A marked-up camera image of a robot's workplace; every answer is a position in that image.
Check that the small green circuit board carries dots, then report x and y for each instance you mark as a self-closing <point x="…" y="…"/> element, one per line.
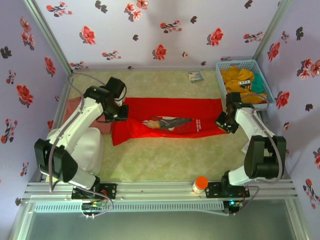
<point x="92" y="206"/>

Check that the orange capped white bottle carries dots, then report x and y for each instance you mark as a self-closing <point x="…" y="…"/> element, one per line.
<point x="201" y="182"/>

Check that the red printed t-shirt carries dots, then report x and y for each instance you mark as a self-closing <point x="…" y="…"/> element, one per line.
<point x="175" y="107"/>

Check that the teal t-shirt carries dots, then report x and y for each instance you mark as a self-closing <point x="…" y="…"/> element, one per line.
<point x="257" y="85"/>

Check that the aluminium table back rail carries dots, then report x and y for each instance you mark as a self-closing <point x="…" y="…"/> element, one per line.
<point x="150" y="69"/>

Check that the yellow and teal clothes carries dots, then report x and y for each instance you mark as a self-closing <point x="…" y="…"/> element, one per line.
<point x="235" y="80"/>

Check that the folded pink t-shirt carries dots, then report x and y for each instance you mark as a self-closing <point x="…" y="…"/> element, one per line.
<point x="73" y="107"/>

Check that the aluminium frame post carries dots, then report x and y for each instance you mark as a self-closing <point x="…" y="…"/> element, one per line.
<point x="271" y="30"/>
<point x="49" y="35"/>

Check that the light blue plastic basket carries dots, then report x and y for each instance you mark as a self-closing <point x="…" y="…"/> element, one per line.
<point x="218" y="75"/>

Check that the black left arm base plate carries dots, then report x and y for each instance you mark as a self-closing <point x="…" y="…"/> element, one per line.
<point x="110" y="191"/>

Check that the aluminium frame rail with slots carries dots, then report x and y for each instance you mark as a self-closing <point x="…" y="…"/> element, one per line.
<point x="160" y="190"/>

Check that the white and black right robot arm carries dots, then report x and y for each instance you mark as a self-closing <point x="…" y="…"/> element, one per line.
<point x="250" y="125"/>

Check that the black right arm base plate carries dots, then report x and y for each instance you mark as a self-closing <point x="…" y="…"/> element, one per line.
<point x="212" y="190"/>

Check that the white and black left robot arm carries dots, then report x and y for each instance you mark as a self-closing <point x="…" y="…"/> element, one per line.
<point x="77" y="122"/>

